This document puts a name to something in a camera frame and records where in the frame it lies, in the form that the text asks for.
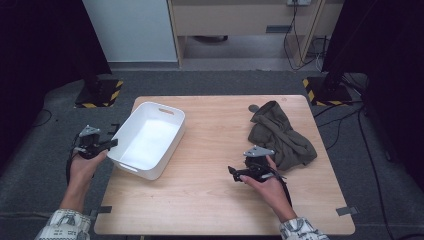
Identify white plastic bin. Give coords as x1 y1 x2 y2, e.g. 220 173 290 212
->
107 101 186 181

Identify long black floor cable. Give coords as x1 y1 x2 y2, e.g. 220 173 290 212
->
357 109 392 240

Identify person's right hand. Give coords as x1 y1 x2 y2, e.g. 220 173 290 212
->
239 155 298 224

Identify olive green shorts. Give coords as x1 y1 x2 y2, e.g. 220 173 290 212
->
247 100 318 172

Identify left hand-held gripper cable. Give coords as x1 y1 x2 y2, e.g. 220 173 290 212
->
65 133 83 186

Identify person's left hand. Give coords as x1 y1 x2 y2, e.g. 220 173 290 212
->
68 149 109 194

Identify right hand-held gripper cable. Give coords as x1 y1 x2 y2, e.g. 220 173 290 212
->
266 166 294 208

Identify grey tape strip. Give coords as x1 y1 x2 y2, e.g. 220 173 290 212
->
335 206 359 217
89 205 113 218

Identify light wooden desk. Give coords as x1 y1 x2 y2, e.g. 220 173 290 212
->
166 0 344 68

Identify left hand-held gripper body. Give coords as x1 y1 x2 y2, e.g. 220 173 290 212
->
73 124 112 160

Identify dark curtain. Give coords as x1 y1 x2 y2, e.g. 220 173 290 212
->
0 0 113 174
321 0 424 193

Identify short black floor cable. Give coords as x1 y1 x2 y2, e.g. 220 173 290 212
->
33 109 53 128

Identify white cable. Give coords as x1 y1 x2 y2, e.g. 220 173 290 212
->
314 49 325 72

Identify black stand with striped base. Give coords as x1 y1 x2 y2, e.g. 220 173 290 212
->
74 63 124 109
302 75 354 107

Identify hand-held gripper cable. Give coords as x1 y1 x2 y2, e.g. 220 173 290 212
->
266 166 294 208
65 133 83 186

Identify black power cable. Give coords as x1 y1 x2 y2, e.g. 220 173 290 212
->
283 2 321 72

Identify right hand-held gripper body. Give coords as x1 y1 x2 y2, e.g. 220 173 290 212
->
243 145 285 183

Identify white cabinet panel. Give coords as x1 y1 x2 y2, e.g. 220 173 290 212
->
82 0 178 63

